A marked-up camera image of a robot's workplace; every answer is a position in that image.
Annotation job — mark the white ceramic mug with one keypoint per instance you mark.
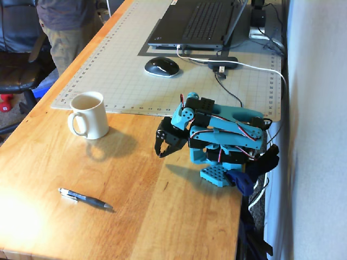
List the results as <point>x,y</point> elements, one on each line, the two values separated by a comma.
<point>92,119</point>

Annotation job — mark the black office chair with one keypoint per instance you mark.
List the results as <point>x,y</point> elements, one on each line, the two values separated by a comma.
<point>19,67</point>

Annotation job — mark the dark blue table clamp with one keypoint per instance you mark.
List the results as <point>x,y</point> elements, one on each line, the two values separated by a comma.
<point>242,182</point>

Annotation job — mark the person in khaki trousers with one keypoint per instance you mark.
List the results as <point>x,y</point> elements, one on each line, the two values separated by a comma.
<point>67,32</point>

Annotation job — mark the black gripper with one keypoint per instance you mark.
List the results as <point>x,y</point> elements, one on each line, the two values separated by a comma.
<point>168,137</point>

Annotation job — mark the black and silver pen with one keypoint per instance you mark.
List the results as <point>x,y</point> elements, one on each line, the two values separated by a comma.
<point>86,199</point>

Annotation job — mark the black laptop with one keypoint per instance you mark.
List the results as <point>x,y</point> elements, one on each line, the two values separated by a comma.
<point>200,24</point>

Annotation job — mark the black power adapter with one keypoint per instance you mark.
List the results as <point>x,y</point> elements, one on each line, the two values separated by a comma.
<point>258,17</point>

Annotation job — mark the red dumbbell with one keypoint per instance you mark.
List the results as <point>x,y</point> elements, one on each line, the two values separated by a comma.
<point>5,104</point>

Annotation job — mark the black computer mouse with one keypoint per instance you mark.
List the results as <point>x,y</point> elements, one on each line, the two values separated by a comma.
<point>162,67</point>

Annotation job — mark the black usb hub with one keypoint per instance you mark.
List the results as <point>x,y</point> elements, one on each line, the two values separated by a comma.
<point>223,62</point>

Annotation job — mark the grey gridded cutting mat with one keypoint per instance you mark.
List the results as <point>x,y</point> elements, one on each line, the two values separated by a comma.
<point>122,81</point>

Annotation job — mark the blue plastic container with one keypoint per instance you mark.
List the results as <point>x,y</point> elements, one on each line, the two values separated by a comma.
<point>43,92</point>

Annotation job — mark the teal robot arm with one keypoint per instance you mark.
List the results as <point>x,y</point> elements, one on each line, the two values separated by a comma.
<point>230,111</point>

